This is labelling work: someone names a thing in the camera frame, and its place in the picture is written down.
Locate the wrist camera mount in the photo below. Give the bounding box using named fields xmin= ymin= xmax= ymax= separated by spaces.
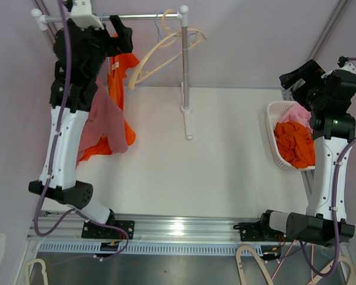
xmin=69 ymin=0 xmax=104 ymax=30
xmin=321 ymin=56 xmax=356 ymax=79

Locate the beige hanger bottom centre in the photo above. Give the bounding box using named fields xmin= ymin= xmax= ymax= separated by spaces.
xmin=235 ymin=245 xmax=274 ymax=285

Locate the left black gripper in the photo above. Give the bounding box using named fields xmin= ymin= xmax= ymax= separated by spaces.
xmin=78 ymin=15 xmax=132 ymax=80

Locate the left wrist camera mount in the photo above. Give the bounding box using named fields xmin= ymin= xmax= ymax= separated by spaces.
xmin=69 ymin=0 xmax=104 ymax=30

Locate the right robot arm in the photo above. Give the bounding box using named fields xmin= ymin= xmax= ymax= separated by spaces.
xmin=258 ymin=58 xmax=356 ymax=247

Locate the light pink t shirt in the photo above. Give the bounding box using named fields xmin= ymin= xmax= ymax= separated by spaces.
xmin=287 ymin=103 xmax=313 ymax=134

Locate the beige hanger bottom right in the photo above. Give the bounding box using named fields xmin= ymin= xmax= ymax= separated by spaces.
xmin=308 ymin=255 xmax=356 ymax=285

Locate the silver clothes rack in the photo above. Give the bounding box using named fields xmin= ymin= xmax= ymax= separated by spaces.
xmin=30 ymin=5 xmax=194 ymax=141

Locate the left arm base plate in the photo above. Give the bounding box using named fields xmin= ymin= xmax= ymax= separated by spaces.
xmin=81 ymin=220 xmax=135 ymax=240

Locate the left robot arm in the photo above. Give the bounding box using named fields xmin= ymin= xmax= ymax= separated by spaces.
xmin=28 ymin=15 xmax=133 ymax=238

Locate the salmon pink t shirt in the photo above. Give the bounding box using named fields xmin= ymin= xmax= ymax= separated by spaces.
xmin=77 ymin=80 xmax=128 ymax=163

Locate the aluminium mounting rail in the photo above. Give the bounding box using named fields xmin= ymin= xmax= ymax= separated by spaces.
xmin=26 ymin=211 xmax=349 ymax=256

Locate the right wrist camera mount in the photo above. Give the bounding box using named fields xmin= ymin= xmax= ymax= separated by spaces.
xmin=321 ymin=56 xmax=356 ymax=79

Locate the beige hanger bottom left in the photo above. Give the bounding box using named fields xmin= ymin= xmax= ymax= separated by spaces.
xmin=24 ymin=258 xmax=49 ymax=285

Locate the beige plastic hanger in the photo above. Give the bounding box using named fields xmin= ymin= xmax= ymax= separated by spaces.
xmin=128 ymin=28 xmax=207 ymax=91
xmin=161 ymin=9 xmax=177 ymax=34

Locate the orange t shirt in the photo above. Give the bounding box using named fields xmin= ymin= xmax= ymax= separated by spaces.
xmin=81 ymin=53 xmax=139 ymax=162
xmin=274 ymin=122 xmax=316 ymax=169

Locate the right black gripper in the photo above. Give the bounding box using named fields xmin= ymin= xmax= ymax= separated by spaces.
xmin=279 ymin=60 xmax=329 ymax=113

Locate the white plastic laundry basket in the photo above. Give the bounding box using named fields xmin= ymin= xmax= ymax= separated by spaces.
xmin=266 ymin=100 xmax=315 ymax=172

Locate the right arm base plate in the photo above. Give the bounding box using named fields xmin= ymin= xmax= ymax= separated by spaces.
xmin=233 ymin=221 xmax=284 ymax=242

